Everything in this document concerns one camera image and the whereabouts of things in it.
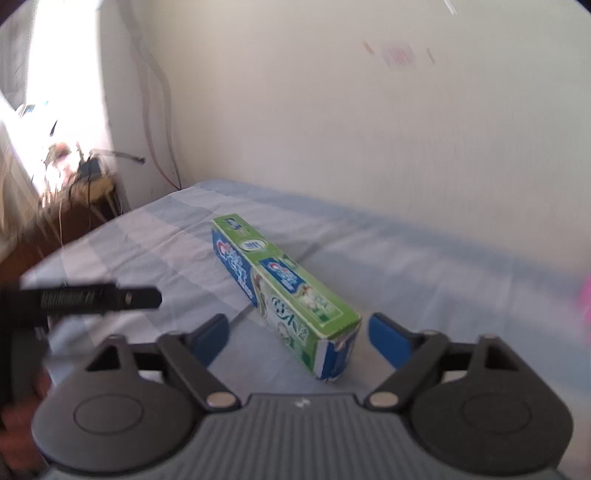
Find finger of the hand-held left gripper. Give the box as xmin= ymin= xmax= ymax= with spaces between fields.
xmin=20 ymin=285 xmax=163 ymax=318

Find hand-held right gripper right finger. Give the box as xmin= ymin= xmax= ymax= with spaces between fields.
xmin=368 ymin=312 xmax=522 ymax=411

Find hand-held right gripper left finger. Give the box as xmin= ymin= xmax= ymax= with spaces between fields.
xmin=83 ymin=314 xmax=242 ymax=411

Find green toothpaste box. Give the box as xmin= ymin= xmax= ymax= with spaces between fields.
xmin=211 ymin=213 xmax=362 ymax=380

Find person's left hand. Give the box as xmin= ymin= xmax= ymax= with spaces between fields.
xmin=0 ymin=369 xmax=52 ymax=468

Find wooden side table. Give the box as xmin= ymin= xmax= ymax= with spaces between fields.
xmin=0 ymin=178 xmax=127 ymax=278

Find checked bedsheet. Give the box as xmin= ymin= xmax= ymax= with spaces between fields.
xmin=21 ymin=178 xmax=591 ymax=407

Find light curtain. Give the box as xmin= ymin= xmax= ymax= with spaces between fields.
xmin=0 ymin=0 xmax=38 ymax=153

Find dark device with cables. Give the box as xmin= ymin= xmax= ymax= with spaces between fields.
xmin=44 ymin=143 xmax=146 ymax=185

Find wall cables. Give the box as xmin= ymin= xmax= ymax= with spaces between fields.
xmin=124 ymin=0 xmax=183 ymax=191

